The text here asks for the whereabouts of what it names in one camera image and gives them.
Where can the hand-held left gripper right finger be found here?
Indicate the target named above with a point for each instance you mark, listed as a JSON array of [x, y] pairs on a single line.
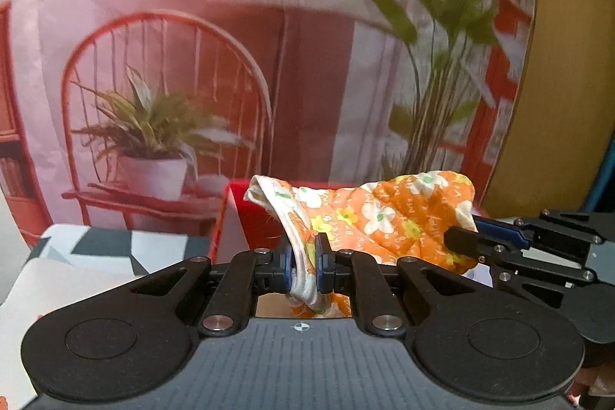
[[321, 265]]

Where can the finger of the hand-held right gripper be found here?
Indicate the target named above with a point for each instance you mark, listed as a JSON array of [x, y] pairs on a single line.
[[499, 231], [468, 242]]

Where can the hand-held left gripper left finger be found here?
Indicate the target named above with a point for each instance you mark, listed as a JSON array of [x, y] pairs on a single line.
[[286, 267]]

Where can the red strawberry print box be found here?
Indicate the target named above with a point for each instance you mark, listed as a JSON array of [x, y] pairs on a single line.
[[230, 222]]

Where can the orange floral quilted cloth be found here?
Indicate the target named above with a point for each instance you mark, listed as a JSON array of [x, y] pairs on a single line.
[[384, 218]]

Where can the teal curtain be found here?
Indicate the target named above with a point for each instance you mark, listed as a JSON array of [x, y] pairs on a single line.
[[600, 194]]

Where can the cartoon printed tablecloth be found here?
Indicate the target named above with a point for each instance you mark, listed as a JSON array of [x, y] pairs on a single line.
[[72, 275]]

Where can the printed room scene backdrop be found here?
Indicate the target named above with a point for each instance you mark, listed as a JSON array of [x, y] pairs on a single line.
[[168, 30]]

